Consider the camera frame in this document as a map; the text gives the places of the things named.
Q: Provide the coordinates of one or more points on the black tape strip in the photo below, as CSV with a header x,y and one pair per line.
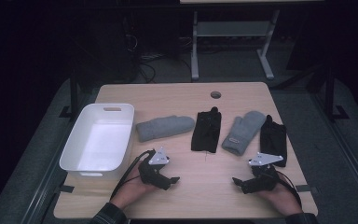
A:
x,y
66,188
306,188

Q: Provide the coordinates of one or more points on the black metal stand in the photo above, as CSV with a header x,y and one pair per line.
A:
x,y
331,96
73,93

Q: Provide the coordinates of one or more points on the black glove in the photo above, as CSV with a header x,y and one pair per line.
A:
x,y
273,140
206,132

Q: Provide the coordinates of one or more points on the person's left hand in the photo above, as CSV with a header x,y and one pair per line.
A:
x,y
130,189

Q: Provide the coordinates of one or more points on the white metal table frame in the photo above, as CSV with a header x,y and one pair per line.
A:
x,y
230,29

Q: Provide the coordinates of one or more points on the plain grey mitten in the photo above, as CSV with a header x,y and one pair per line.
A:
x,y
164,127

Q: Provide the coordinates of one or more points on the grey mitten with label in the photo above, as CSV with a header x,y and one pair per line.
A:
x,y
244,130

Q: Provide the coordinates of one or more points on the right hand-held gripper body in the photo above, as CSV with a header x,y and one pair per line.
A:
x,y
262,179

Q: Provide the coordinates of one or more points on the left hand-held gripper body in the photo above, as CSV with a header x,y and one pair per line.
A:
x,y
155,174

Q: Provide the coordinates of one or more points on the white plastic bin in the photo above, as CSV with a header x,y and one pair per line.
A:
x,y
105,140

